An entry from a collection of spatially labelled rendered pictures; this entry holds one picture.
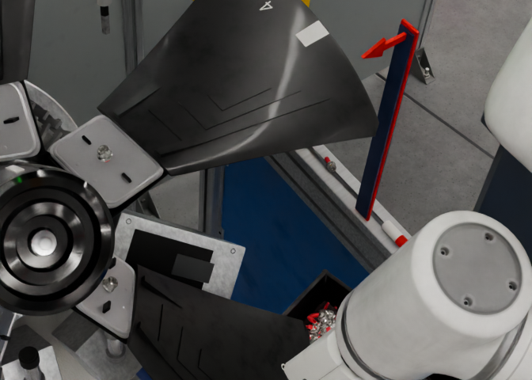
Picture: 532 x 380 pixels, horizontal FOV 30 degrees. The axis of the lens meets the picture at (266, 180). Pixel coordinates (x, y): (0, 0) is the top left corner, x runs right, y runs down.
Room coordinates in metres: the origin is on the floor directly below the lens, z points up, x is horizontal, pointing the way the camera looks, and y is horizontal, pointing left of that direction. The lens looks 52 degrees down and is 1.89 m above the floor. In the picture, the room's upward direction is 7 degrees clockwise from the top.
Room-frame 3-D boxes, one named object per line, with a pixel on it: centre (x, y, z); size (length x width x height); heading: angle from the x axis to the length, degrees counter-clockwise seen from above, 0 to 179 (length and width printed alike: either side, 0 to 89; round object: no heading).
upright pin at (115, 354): (0.48, 0.14, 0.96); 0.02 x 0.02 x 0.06
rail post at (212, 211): (1.01, 0.08, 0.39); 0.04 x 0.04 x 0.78; 42
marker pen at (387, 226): (0.69, -0.20, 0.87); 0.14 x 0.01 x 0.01; 42
